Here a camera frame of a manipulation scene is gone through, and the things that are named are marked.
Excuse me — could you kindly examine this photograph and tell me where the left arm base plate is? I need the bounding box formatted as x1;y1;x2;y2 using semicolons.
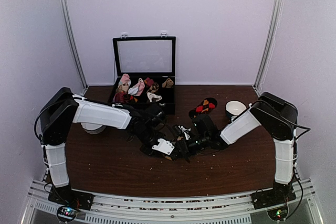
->
48;175;94;210

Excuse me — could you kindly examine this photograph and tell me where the dark red rolled sock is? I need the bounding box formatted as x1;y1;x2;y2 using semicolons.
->
144;77;155;87

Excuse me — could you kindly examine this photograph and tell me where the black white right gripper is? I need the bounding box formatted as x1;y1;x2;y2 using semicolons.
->
174;134;209;157

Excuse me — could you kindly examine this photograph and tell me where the red brown sock in box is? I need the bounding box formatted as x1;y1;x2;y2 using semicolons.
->
112;91;138;104

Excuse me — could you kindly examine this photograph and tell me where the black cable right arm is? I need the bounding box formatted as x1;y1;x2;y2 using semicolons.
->
258;99;312;141

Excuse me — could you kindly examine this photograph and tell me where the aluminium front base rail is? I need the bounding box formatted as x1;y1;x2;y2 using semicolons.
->
19;179;327;223

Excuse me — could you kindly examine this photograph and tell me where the brown patterned rolled sock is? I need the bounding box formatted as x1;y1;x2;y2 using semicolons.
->
147;82;160;93

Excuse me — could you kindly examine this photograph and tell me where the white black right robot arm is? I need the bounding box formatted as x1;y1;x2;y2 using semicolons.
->
173;92;298;204

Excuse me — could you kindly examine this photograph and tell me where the white pink sock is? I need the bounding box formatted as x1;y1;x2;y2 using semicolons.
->
128;78;145;97

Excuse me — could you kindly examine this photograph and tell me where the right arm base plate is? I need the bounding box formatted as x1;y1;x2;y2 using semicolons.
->
251;186;296;209

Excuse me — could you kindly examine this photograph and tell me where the white fluted bowl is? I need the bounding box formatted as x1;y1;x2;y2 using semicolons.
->
81;123;106;135

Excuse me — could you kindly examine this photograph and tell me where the aluminium frame post right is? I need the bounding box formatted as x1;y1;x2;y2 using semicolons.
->
254;0;283;94

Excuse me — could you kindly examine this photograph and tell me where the white sock in box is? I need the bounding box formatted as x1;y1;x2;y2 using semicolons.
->
147;92;162;103

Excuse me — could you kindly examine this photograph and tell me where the aluminium frame post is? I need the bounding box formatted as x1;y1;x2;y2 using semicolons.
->
254;0;283;94
60;0;88;89

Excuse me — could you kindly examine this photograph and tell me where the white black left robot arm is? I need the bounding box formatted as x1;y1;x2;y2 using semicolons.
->
34;87;179;205

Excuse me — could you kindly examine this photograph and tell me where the pink rolled sock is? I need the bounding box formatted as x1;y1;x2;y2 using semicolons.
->
118;73;131;93

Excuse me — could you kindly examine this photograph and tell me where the tan rolled sock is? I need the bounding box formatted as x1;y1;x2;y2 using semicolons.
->
162;78;174;88

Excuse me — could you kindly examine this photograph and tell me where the black box with glass lid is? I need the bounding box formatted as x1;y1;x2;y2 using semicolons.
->
108;36;176;115

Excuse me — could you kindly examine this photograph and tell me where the aluminium frame post left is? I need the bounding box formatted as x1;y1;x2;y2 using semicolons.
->
60;0;88;89

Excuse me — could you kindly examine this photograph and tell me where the red orange argyle sock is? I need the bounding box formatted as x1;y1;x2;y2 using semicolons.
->
188;98;218;119

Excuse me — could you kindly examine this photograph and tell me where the white bowl dark outside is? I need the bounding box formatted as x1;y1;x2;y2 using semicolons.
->
225;101;247;121

